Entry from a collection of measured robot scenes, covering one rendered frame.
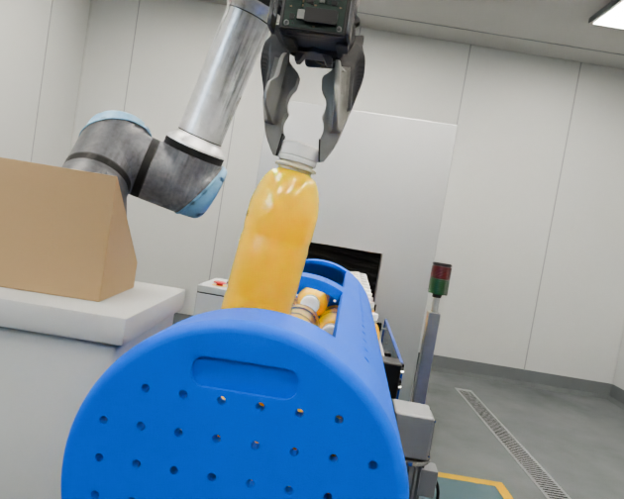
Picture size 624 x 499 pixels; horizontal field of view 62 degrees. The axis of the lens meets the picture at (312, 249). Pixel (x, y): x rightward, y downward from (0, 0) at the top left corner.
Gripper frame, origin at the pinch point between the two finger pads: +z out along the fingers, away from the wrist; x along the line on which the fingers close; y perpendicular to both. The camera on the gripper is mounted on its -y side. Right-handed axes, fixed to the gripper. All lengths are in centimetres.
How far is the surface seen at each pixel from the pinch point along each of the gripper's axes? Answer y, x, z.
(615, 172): -514, 266, -91
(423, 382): -115, 36, 53
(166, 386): 11.3, -6.3, 21.7
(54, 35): -418, -294, -126
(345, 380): 11.3, 7.5, 18.8
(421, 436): -87, 33, 59
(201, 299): -90, -32, 33
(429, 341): -115, 36, 39
